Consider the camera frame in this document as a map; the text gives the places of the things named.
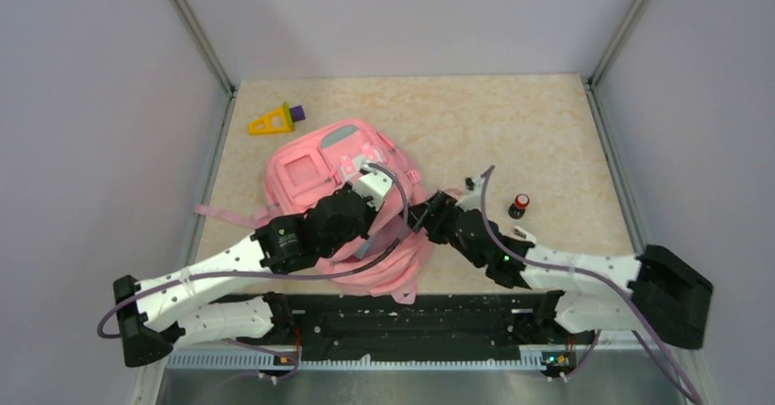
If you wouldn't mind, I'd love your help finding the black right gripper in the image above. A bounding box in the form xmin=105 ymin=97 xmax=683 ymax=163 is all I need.
xmin=398 ymin=189 xmax=486 ymax=268

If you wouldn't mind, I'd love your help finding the pink student backpack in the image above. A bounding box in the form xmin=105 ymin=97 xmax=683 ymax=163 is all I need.
xmin=195 ymin=119 xmax=433 ymax=304

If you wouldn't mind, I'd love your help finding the pink and white eraser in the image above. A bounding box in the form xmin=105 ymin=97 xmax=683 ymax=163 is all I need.
xmin=513 ymin=225 xmax=536 ymax=242

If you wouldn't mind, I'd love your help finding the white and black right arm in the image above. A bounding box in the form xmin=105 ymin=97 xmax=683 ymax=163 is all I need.
xmin=409 ymin=191 xmax=714 ymax=350

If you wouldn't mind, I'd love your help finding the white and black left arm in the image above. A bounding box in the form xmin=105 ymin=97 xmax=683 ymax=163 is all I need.
xmin=106 ymin=184 xmax=386 ymax=368

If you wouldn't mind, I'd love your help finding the yellow and purple toy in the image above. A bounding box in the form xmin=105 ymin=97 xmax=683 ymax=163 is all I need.
xmin=247 ymin=102 xmax=306 ymax=135

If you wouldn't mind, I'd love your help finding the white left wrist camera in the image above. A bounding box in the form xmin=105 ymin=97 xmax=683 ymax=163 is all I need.
xmin=349 ymin=165 xmax=395 ymax=211

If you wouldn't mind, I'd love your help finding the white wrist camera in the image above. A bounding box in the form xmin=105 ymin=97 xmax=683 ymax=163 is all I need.
xmin=458 ymin=175 xmax=488 ymax=211
xmin=349 ymin=165 xmax=395 ymax=211

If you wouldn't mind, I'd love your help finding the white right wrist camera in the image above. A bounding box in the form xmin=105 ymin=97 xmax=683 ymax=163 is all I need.
xmin=458 ymin=175 xmax=488 ymax=211

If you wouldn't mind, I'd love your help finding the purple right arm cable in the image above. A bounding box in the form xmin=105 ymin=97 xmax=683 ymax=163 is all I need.
xmin=479 ymin=165 xmax=704 ymax=405

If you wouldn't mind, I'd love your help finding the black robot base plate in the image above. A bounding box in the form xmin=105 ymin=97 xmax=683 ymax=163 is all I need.
xmin=242 ymin=293 xmax=594 ymax=362

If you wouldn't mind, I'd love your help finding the aluminium frame rail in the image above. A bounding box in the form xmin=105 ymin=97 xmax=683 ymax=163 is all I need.
xmin=131 ymin=332 xmax=707 ymax=404

